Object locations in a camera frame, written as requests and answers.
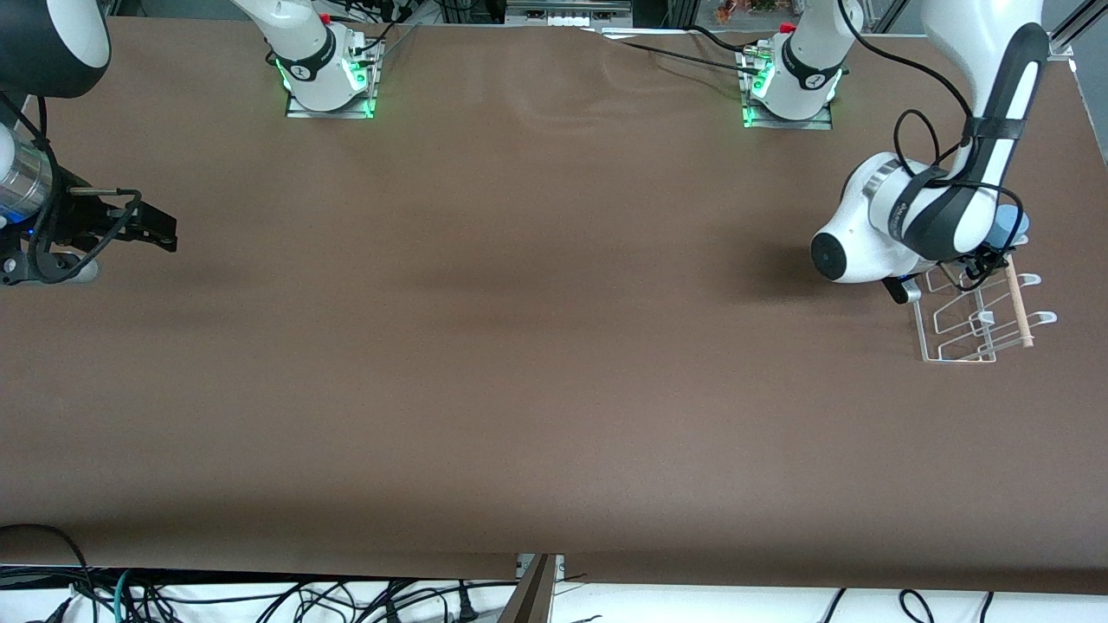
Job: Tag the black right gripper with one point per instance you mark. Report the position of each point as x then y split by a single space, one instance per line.
80 221

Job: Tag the blue plastic cup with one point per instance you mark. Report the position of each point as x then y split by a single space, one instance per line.
1008 227

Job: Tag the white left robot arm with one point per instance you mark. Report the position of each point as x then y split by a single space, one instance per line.
874 234

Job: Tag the wooden rack rod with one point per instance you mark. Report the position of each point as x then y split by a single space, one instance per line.
1020 303

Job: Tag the brown table cover sheet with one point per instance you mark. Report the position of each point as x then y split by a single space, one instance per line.
554 346

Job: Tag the aluminium corner bracket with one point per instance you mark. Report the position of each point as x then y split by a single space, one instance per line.
1061 45

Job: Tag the metal frame white connectors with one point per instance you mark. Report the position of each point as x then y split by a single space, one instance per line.
571 19

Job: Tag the aluminium profile post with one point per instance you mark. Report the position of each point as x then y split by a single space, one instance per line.
532 597

